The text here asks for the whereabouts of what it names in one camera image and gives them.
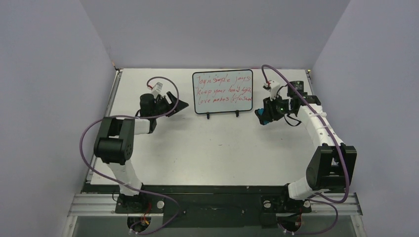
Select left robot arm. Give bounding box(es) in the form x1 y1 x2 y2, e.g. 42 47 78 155
93 92 189 212

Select small whiteboard black frame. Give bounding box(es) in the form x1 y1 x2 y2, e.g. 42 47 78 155
192 69 253 115

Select aluminium left side rail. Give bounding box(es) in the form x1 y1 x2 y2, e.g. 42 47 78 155
84 69 124 184

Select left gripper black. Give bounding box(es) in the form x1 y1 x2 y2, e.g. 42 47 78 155
152 92 188 119

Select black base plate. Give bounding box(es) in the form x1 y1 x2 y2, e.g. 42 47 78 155
82 183 348 228

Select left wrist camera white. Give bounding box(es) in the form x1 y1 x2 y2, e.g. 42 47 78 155
149 82 163 98

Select purple cable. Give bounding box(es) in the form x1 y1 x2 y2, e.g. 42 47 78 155
79 76 181 236
261 64 350 236

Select aluminium right side rail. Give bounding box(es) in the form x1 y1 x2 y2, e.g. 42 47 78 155
305 69 316 95

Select blue whiteboard eraser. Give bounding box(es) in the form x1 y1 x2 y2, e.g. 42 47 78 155
257 114 270 120

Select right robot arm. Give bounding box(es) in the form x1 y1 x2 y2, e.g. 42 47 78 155
255 80 357 211

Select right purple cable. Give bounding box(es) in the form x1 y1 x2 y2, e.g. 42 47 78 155
261 64 350 236

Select wire whiteboard stand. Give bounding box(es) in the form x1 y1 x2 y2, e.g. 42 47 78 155
205 110 240 119

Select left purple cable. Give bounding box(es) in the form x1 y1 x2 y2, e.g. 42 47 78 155
79 76 181 236

